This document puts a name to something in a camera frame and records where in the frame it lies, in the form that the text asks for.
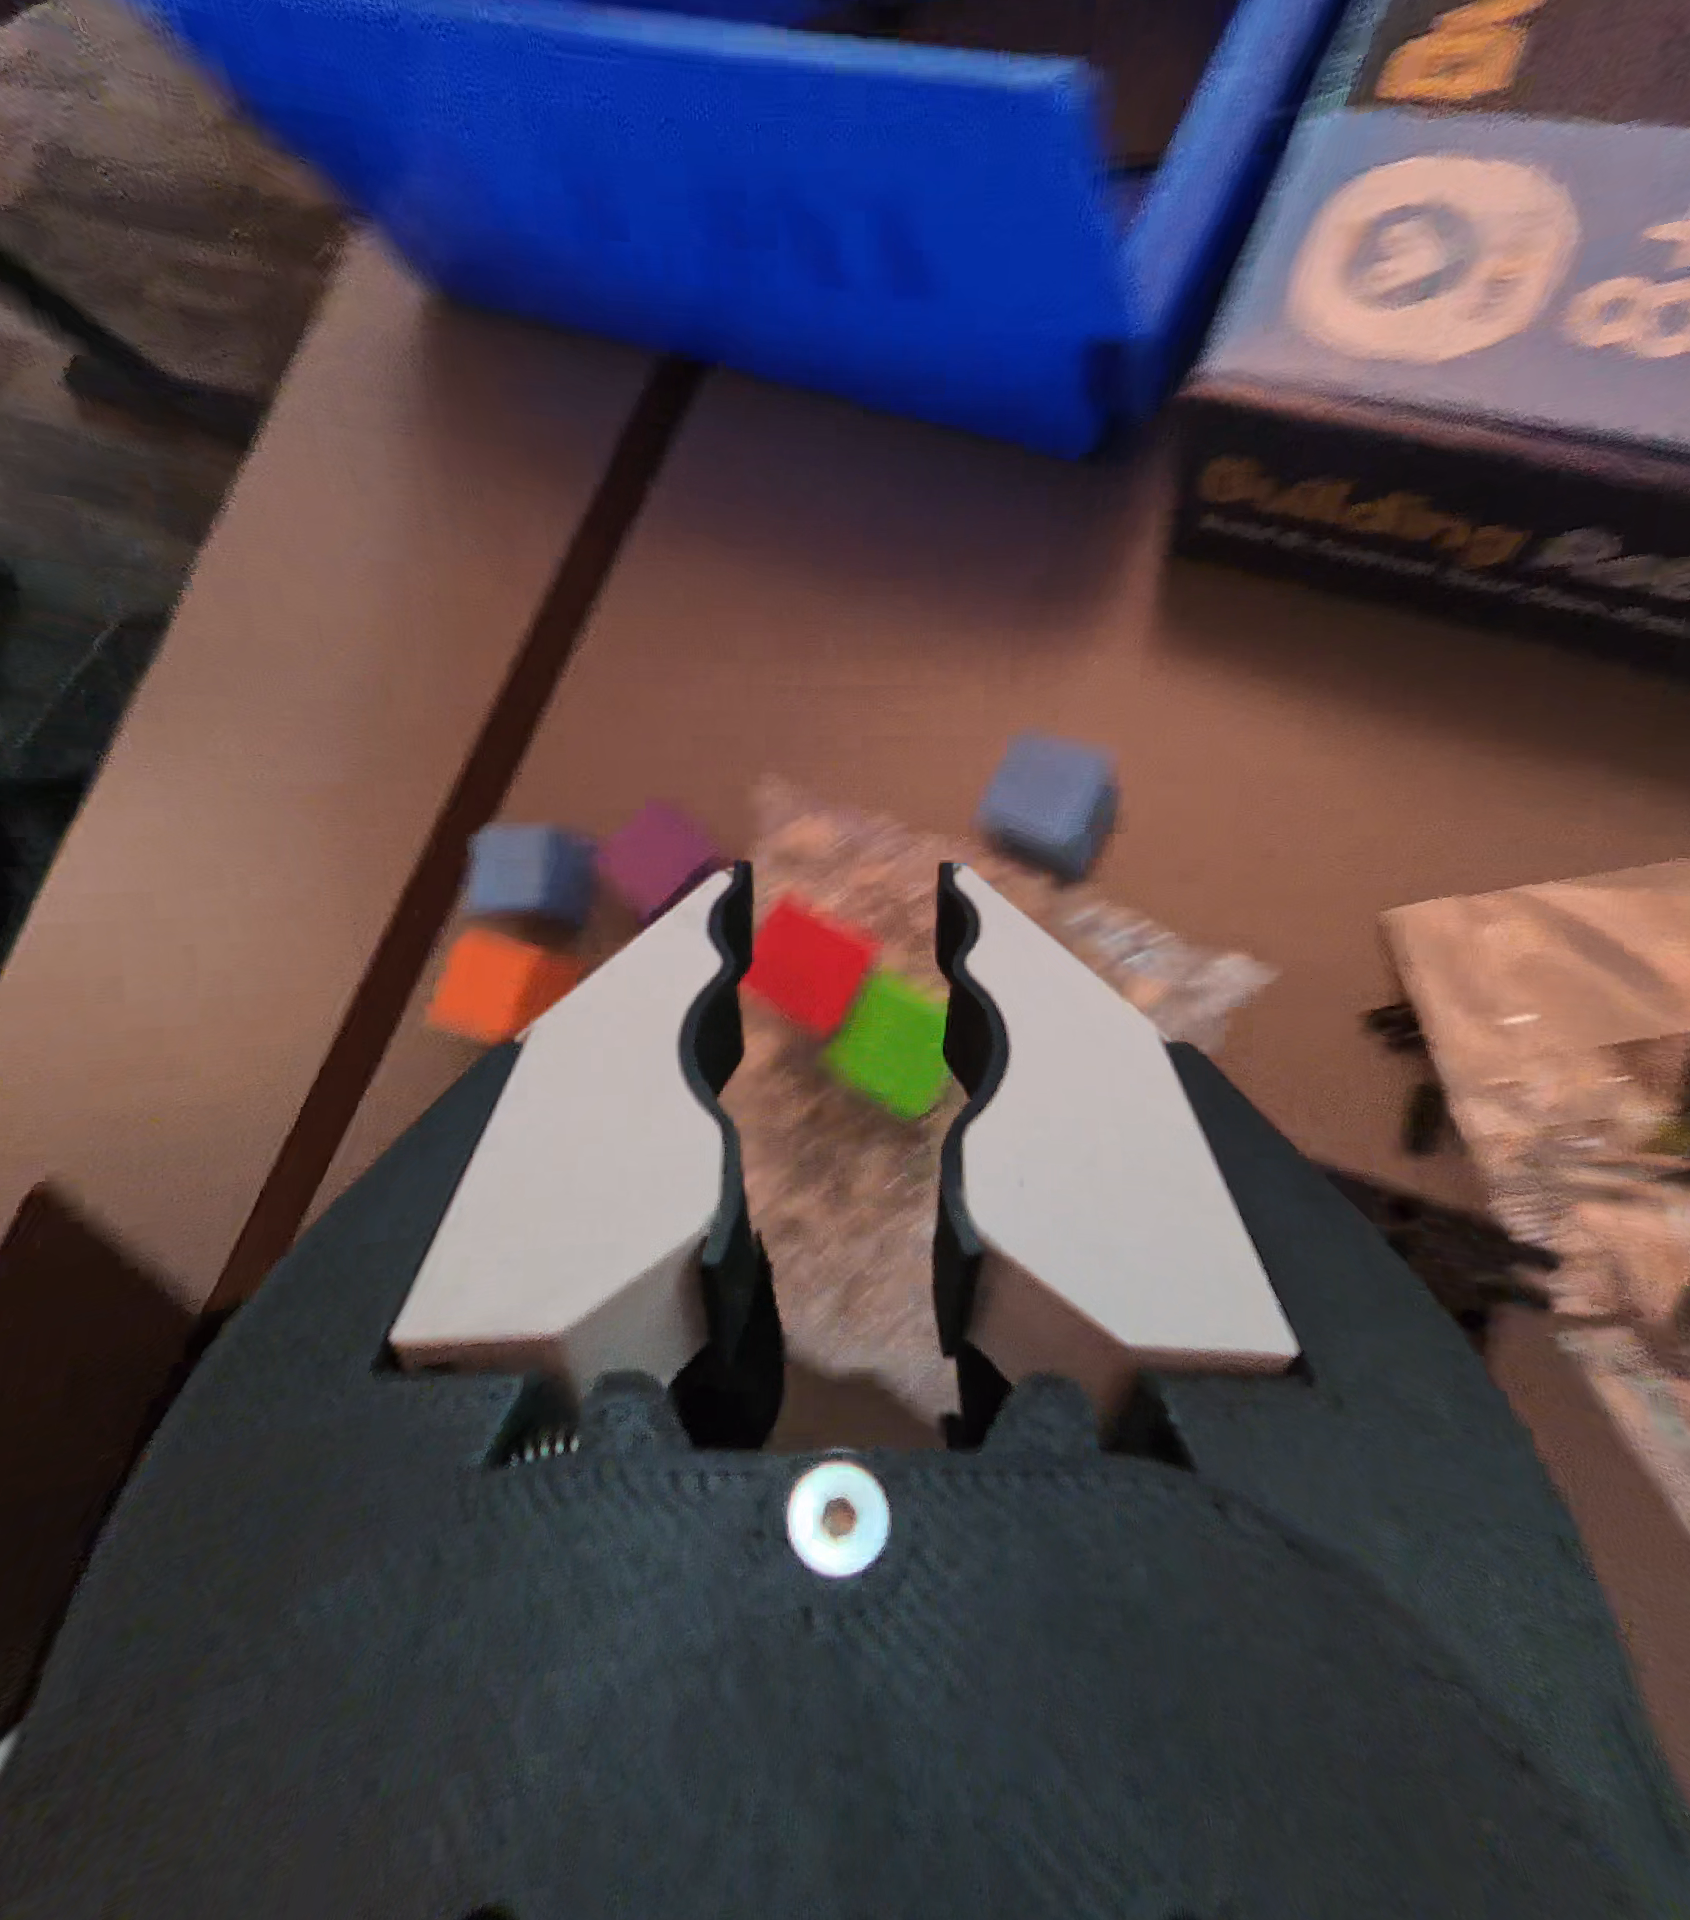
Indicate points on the blue wooden cube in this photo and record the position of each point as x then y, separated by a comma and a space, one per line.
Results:
530, 873
1048, 803

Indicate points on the black perforated plastic block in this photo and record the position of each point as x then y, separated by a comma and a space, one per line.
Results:
1443, 1247

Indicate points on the dark blue cardboard kit box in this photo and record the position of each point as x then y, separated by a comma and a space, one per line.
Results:
1458, 302

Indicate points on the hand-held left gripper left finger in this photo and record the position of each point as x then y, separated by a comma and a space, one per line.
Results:
561, 1202

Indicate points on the purple wooden cube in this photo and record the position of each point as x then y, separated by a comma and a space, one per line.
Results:
650, 855

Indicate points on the orange wooden cube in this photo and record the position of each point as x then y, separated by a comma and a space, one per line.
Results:
502, 983

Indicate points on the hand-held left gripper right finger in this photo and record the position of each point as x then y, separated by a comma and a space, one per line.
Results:
1114, 1202

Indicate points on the red wooden cube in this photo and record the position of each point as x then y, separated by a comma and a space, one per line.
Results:
808, 961

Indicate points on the blue plastic storage bin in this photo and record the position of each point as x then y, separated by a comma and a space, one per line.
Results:
708, 196

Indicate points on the clear bubble wrap sheet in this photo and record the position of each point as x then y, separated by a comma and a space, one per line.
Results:
830, 1202

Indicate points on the green wooden cube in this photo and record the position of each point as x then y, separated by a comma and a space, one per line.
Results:
888, 1043

